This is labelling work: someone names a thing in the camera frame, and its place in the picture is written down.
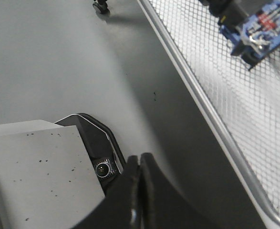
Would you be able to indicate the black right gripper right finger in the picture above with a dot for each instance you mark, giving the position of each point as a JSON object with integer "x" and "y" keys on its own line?
{"x": 162, "y": 205}

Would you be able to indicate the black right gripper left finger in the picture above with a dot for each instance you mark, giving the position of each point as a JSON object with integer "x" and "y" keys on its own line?
{"x": 120, "y": 207}

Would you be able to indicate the mesh tray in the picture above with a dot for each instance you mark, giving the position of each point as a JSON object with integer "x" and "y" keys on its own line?
{"x": 241, "y": 105}

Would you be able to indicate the red emergency push button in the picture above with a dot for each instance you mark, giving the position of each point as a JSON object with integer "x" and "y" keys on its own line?
{"x": 253, "y": 26}

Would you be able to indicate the black chair caster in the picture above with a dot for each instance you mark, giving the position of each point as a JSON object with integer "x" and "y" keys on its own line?
{"x": 100, "y": 6}

